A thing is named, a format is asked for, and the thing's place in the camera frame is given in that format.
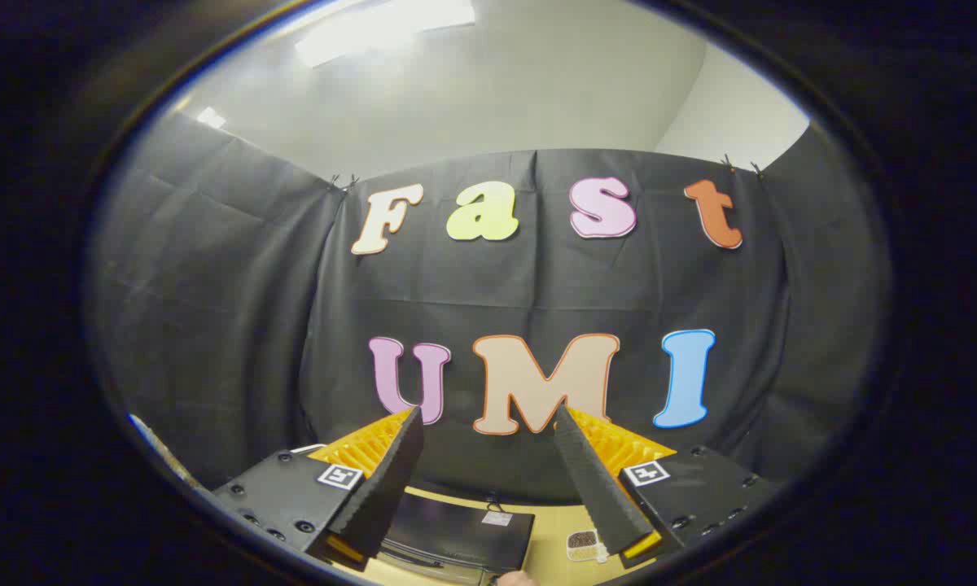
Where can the black backdrop cloth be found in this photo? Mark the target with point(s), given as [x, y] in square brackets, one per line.
[236, 285]

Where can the black toaster oven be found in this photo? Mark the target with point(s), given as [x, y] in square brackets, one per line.
[456, 529]

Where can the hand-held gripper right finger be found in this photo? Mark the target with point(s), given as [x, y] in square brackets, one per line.
[598, 488]

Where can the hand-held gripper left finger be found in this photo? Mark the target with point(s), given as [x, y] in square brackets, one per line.
[378, 488]

